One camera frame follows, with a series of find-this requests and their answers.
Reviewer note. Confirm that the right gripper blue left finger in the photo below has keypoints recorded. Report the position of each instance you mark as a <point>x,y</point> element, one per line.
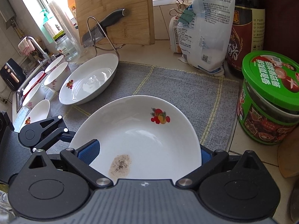
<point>88,152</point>

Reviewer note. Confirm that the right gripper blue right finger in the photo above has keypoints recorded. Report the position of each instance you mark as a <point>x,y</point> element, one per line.
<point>206,154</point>

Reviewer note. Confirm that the large white fruit plate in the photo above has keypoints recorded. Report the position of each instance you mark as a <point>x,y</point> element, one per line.
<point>40,111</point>

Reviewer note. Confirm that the white floral bowl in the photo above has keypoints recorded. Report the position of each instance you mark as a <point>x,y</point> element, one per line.
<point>57,77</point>
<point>59,60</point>
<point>36,95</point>

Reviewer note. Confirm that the steel kitchen faucet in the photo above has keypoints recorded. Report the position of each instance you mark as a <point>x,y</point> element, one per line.
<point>38,47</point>

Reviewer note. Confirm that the stainless steel sink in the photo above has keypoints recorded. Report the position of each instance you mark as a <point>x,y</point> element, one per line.
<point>19,94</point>

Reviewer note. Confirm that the grey checked dish mat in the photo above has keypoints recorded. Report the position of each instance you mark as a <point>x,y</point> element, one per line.
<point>208,102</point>

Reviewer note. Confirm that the white plastic strainer basket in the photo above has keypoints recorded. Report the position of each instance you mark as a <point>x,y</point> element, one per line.
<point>33,82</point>

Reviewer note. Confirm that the black air fryer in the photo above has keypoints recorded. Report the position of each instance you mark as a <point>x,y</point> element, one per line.
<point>12,74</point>

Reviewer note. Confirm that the green lid sauce jar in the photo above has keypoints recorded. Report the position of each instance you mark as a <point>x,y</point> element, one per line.
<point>267,108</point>

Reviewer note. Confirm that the pink checked dish cloth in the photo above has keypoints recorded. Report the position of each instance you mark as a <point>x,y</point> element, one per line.
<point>26,47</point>

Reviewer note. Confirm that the glass jar with green lid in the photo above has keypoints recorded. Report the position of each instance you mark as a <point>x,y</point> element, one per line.
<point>64,46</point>

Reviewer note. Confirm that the white clipped food bag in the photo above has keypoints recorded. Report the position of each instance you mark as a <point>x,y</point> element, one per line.
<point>204,40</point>

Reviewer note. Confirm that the dark vinegar bottle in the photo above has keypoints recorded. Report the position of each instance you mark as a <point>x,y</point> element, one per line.
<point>247,33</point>

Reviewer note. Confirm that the green dish soap bottle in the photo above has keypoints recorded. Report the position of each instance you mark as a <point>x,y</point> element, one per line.
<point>48,23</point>

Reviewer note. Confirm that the red white food bag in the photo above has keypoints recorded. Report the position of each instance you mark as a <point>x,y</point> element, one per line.
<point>173,35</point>

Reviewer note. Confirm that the bamboo cutting board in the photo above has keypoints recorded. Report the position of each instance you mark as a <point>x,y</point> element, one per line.
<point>124,21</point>

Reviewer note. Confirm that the dark red knife block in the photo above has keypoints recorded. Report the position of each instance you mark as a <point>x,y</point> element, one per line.
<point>281,33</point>

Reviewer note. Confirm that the black handled kitchen knife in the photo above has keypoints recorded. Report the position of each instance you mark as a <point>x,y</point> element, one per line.
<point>96,33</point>

